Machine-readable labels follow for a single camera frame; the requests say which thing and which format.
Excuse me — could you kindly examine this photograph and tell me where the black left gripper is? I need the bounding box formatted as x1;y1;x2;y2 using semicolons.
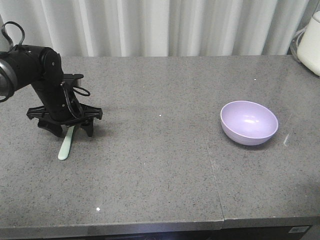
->
26;73;103;138

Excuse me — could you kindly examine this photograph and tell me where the mint green plastic spoon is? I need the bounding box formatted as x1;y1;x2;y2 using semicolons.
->
58;126;75;161

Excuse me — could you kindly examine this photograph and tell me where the purple plastic bowl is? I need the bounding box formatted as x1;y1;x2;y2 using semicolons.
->
220;100;279;146

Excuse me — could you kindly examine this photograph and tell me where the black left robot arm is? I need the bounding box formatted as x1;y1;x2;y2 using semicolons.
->
0;45;103;137

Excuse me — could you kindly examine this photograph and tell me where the white pleated curtain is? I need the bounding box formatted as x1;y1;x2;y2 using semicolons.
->
0;0;320;57

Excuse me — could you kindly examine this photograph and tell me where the black two-drawer sterilizer cabinet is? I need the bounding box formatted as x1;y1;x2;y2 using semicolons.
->
103;225;311;240

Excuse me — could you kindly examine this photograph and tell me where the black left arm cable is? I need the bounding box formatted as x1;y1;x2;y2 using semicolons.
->
0;21;26;104

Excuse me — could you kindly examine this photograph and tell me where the white appliance power cable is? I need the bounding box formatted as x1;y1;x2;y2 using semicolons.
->
289;26;308;63

